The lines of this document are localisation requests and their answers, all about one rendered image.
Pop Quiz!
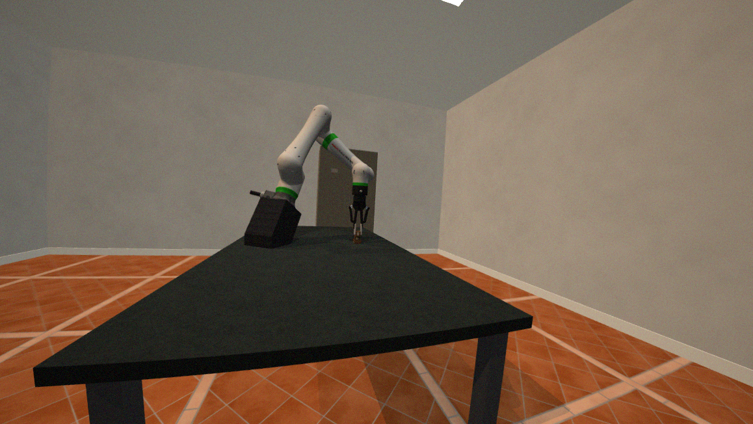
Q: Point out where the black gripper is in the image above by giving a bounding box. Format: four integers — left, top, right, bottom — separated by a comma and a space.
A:
349, 196, 370, 235

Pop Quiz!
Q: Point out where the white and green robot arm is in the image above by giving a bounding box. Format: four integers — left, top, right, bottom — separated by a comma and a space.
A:
250, 105, 374, 207

